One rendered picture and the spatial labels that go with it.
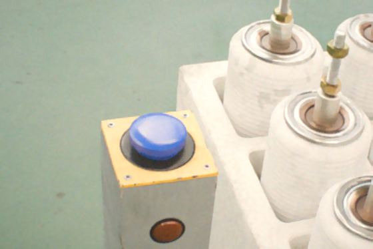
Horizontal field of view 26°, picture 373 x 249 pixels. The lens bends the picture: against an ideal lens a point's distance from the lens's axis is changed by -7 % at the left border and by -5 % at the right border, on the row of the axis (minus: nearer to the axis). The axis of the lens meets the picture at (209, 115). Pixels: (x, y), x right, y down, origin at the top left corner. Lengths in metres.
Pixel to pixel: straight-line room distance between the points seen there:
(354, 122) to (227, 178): 0.13
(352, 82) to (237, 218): 0.20
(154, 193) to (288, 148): 0.18
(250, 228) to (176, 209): 0.15
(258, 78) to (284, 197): 0.12
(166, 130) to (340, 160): 0.19
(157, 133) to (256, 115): 0.26
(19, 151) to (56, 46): 0.24
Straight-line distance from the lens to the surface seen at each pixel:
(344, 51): 0.69
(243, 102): 0.82
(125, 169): 0.58
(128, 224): 0.59
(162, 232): 0.60
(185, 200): 0.59
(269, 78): 0.79
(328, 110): 0.72
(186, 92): 0.88
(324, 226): 0.65
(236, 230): 0.77
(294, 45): 0.83
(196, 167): 0.58
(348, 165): 0.72
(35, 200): 1.00
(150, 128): 0.58
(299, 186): 0.73
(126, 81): 1.18
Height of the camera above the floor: 0.71
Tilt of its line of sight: 39 degrees down
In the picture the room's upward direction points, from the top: 6 degrees clockwise
